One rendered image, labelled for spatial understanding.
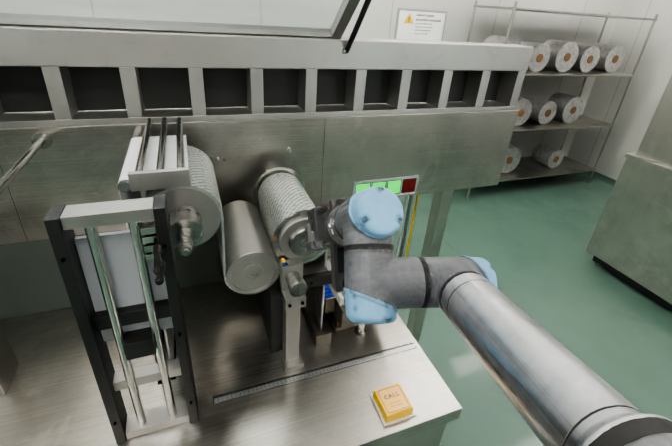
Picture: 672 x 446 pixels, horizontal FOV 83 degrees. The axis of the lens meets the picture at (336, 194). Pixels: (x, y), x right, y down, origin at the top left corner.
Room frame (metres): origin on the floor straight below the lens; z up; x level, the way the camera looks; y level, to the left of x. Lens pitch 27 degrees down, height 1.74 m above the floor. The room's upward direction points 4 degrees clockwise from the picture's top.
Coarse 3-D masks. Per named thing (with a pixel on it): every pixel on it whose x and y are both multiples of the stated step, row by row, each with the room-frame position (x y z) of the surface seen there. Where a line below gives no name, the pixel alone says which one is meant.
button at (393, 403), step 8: (376, 392) 0.60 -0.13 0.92; (384, 392) 0.60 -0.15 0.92; (392, 392) 0.60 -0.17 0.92; (400, 392) 0.60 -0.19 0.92; (376, 400) 0.58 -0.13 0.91; (384, 400) 0.58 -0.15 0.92; (392, 400) 0.58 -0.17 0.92; (400, 400) 0.58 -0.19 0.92; (408, 400) 0.58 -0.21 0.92; (384, 408) 0.56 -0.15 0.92; (392, 408) 0.56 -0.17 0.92; (400, 408) 0.56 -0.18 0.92; (408, 408) 0.56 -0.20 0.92; (384, 416) 0.55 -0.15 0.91; (392, 416) 0.54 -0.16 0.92; (400, 416) 0.55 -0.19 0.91
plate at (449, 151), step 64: (64, 128) 0.85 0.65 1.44; (128, 128) 0.90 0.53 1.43; (192, 128) 0.96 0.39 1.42; (256, 128) 1.02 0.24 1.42; (320, 128) 1.09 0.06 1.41; (384, 128) 1.18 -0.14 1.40; (448, 128) 1.27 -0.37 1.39; (512, 128) 1.38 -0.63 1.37; (64, 192) 0.84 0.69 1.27; (320, 192) 1.10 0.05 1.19
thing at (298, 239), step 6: (300, 228) 0.73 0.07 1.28; (306, 228) 0.72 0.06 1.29; (294, 234) 0.71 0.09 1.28; (300, 234) 0.71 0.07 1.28; (306, 234) 0.72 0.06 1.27; (294, 240) 0.71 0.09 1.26; (300, 240) 0.71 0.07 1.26; (306, 240) 0.72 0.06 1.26; (294, 246) 0.71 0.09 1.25; (300, 246) 0.72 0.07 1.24; (294, 252) 0.71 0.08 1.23; (300, 252) 0.71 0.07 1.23; (306, 252) 0.72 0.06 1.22; (312, 252) 0.73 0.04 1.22
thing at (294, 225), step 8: (288, 224) 0.72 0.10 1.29; (296, 224) 0.72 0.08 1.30; (304, 224) 0.73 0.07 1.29; (288, 232) 0.71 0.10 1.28; (280, 240) 0.71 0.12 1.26; (288, 240) 0.71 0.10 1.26; (288, 248) 0.71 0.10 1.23; (288, 256) 0.71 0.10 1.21; (296, 256) 0.72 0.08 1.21; (304, 256) 0.73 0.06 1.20; (312, 256) 0.74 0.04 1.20
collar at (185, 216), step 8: (176, 208) 0.64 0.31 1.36; (184, 208) 0.64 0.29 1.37; (192, 208) 0.65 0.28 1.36; (176, 216) 0.61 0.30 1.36; (184, 216) 0.61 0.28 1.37; (192, 216) 0.62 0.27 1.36; (200, 216) 0.65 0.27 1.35; (176, 224) 0.59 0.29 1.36; (184, 224) 0.59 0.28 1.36; (192, 224) 0.60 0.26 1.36; (200, 224) 0.61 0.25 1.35; (176, 232) 0.59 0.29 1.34; (200, 232) 0.60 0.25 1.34; (200, 240) 0.60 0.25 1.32
